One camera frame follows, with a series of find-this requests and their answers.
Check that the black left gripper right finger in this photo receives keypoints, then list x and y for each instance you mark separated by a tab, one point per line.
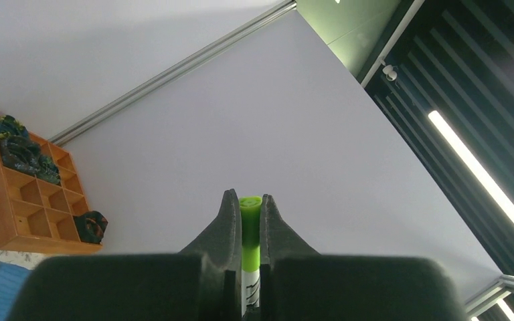
299	283

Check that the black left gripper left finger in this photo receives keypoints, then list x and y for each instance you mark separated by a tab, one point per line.
200	282

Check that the white marker pen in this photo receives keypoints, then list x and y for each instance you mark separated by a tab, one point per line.
250	290

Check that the green marker cap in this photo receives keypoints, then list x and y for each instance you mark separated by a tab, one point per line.
250	215

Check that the black object tray right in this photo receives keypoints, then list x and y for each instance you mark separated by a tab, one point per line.
91	227

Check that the black object tray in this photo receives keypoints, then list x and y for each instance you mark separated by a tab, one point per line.
91	227
21	154
48	171
10	126

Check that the orange wooden compartment tray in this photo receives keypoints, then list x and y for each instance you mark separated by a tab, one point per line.
37	215

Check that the black object tray middle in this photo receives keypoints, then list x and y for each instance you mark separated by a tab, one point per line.
48	171

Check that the blue yellow cartoon cloth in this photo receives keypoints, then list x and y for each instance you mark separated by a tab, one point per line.
0	288

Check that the long ceiling light strip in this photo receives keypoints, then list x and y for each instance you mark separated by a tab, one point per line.
473	164

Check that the black object tray top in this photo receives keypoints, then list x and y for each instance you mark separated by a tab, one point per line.
10	126

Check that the small white ceiling camera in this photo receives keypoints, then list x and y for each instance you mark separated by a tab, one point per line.
390	72

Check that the right aluminium frame post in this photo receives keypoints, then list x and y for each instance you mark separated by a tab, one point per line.
173	73

